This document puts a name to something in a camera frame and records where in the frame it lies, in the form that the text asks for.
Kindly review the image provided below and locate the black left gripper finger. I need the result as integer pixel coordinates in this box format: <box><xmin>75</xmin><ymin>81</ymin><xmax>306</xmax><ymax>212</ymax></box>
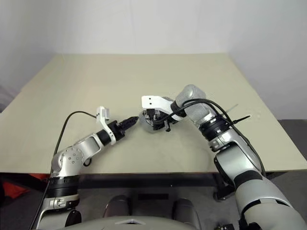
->
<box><xmin>120</xmin><ymin>116</ymin><xmax>139</xmax><ymax>129</ymax></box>
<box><xmin>122</xmin><ymin>120</ymin><xmax>139</xmax><ymax>135</ymax></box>

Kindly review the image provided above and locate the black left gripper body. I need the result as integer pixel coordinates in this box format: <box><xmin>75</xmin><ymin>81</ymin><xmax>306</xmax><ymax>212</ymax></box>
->
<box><xmin>107</xmin><ymin>121</ymin><xmax>127</xmax><ymax>143</ymax></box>

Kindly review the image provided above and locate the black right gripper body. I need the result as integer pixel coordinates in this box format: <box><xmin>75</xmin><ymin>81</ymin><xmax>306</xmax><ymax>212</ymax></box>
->
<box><xmin>146</xmin><ymin>107</ymin><xmax>174</xmax><ymax>132</ymax></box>

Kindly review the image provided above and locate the dark rounded shape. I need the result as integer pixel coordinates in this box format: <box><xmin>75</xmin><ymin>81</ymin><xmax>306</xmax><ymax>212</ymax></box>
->
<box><xmin>172</xmin><ymin>198</ymin><xmax>199</xmax><ymax>216</ymax></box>
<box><xmin>105</xmin><ymin>195</ymin><xmax>131</xmax><ymax>218</ymax></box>

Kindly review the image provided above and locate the grey robot torso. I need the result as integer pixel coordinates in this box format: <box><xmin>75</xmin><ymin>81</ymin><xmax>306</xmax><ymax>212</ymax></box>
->
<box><xmin>94</xmin><ymin>211</ymin><xmax>201</xmax><ymax>230</ymax></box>

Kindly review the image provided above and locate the greyish mauve cloth cover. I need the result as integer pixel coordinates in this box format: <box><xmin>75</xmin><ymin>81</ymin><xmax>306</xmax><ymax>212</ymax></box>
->
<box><xmin>0</xmin><ymin>85</ymin><xmax>19</xmax><ymax>112</ymax></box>

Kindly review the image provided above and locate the orange red cloth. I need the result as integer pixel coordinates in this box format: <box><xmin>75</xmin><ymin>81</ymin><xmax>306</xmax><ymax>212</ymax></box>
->
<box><xmin>3</xmin><ymin>173</ymin><xmax>48</xmax><ymax>199</ymax></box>

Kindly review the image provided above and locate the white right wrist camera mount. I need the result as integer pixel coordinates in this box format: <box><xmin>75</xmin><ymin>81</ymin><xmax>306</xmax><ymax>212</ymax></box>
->
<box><xmin>141</xmin><ymin>95</ymin><xmax>187</xmax><ymax>124</ymax></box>

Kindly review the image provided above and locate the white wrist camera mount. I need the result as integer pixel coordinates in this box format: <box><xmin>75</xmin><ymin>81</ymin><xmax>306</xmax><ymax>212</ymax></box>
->
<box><xmin>95</xmin><ymin>106</ymin><xmax>116</xmax><ymax>146</ymax></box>
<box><xmin>141</xmin><ymin>95</ymin><xmax>187</xmax><ymax>124</ymax></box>

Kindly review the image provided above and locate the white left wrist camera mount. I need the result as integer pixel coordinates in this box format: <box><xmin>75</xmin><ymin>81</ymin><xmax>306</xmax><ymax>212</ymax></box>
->
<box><xmin>95</xmin><ymin>106</ymin><xmax>116</xmax><ymax>146</ymax></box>

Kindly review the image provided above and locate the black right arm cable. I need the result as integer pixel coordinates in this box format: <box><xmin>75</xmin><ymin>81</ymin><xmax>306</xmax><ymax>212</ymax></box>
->
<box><xmin>153</xmin><ymin>99</ymin><xmax>267</xmax><ymax>177</ymax></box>

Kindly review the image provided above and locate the black table frame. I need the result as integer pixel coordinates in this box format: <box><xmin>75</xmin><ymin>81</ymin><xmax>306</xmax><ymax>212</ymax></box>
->
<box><xmin>78</xmin><ymin>173</ymin><xmax>238</xmax><ymax>201</ymax></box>

